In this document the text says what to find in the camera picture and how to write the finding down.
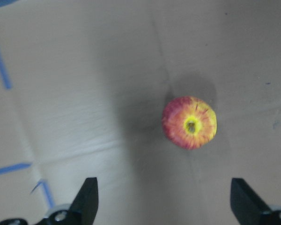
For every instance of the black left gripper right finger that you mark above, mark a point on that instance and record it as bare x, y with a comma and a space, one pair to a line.
248, 208

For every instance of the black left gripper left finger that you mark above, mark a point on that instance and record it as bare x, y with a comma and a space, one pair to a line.
82, 211

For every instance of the yellow-red apple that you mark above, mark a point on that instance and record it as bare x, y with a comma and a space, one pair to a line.
189, 122

